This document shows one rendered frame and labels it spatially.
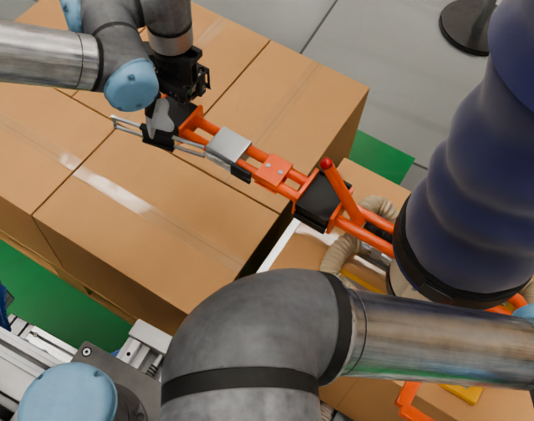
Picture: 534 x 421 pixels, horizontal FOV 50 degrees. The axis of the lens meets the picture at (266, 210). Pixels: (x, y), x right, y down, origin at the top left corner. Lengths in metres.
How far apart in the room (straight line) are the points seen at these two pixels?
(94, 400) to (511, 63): 0.60
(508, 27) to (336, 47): 2.33
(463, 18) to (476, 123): 2.53
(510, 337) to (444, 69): 2.44
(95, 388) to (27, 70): 0.40
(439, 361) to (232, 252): 1.14
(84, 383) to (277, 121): 1.27
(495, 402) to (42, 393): 0.78
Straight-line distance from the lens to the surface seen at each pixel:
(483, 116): 0.69
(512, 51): 0.61
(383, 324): 0.49
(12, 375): 1.16
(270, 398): 0.39
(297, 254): 1.18
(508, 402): 1.19
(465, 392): 1.14
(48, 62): 0.78
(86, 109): 1.96
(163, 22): 0.95
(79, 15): 0.91
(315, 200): 1.07
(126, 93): 0.81
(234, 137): 1.14
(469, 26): 3.19
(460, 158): 0.73
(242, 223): 1.66
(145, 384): 1.00
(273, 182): 1.09
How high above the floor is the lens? 2.01
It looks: 60 degrees down
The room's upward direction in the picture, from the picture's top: 6 degrees clockwise
